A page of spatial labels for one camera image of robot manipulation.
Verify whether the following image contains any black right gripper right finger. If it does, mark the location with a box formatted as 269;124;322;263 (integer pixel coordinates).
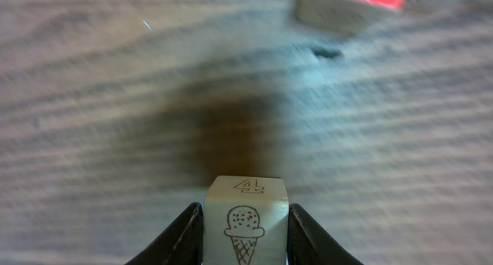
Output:
287;203;363;265

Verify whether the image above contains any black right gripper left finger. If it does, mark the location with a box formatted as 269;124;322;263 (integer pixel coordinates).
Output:
126;202;203;265

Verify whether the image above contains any M letter wooden block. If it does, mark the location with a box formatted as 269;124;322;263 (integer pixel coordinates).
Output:
203;176;289;265

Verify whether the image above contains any red I wooden block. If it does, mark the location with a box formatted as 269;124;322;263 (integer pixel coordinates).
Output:
296;0;405;35

